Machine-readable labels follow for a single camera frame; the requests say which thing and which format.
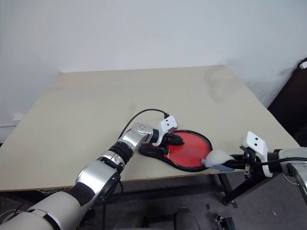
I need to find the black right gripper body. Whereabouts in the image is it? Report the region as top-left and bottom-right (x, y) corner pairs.
(239, 146), (258, 181)

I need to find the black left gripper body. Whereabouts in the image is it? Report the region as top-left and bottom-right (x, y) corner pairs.
(159, 133), (174, 147)

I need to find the red table tennis paddle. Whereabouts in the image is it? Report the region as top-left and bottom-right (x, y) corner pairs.
(164, 130), (212, 170)

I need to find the black clear-window paddle case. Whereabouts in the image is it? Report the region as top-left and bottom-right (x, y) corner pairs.
(138, 128), (213, 173)

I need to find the white cleaning cloth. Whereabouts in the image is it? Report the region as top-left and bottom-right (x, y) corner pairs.
(201, 149), (237, 173)

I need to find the large black object with white tag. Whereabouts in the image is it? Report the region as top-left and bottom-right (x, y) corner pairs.
(267, 57), (307, 154)

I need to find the dark rounded shape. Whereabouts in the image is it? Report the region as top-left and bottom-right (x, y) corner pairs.
(173, 207), (202, 230)

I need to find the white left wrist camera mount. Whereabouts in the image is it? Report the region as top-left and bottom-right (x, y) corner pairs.
(153, 115), (179, 147)

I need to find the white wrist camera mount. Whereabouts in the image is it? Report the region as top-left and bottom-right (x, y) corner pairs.
(240, 131), (274, 178)
(153, 115), (179, 147)

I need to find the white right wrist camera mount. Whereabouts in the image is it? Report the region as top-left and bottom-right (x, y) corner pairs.
(240, 131), (274, 178)

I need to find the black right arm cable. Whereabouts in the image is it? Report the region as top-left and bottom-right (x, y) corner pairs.
(249, 156), (307, 166)

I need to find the black table frame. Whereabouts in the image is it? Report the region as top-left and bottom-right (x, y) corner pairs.
(91, 170), (272, 206)

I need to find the white floor cable bundle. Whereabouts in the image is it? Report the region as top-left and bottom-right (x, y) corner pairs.
(0, 207), (26, 230)

